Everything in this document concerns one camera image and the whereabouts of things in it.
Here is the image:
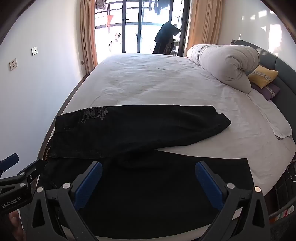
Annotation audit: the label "yellow patterned pillow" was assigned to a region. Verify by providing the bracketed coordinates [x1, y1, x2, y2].
[247, 65, 279, 89]

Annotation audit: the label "purple patterned pillow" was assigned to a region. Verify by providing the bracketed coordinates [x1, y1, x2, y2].
[251, 82, 281, 101]

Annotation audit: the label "bed with white sheet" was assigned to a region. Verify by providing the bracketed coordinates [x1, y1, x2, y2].
[38, 53, 293, 241]

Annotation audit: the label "thin cables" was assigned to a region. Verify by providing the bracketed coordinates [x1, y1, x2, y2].
[285, 160, 296, 183]

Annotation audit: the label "person's left hand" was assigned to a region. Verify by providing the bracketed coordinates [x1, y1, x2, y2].
[9, 210, 25, 241]

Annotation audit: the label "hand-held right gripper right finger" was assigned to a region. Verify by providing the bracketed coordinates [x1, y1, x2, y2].
[195, 161, 271, 241]

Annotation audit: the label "grey storage basket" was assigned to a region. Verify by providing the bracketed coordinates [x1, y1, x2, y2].
[268, 199, 296, 241]

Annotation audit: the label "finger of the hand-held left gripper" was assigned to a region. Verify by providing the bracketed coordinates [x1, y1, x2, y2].
[0, 153, 19, 174]
[0, 159, 48, 194]

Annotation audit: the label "black pants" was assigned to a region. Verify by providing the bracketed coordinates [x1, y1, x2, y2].
[37, 104, 255, 240]

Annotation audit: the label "black hanging garment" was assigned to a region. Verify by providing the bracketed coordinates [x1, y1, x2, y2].
[152, 22, 181, 55]

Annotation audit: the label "rolled white duvet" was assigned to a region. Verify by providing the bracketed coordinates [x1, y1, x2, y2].
[186, 44, 260, 94]

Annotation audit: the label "glass balcony door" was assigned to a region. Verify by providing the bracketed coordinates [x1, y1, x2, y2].
[94, 0, 190, 57]

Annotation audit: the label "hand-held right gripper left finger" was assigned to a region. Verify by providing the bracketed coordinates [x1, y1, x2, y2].
[24, 161, 103, 241]

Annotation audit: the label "grey upholstered headboard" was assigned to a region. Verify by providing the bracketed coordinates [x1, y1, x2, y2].
[231, 39, 296, 121]

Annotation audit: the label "dark hanging clothes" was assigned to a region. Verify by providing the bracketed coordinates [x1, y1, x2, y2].
[149, 0, 173, 15]

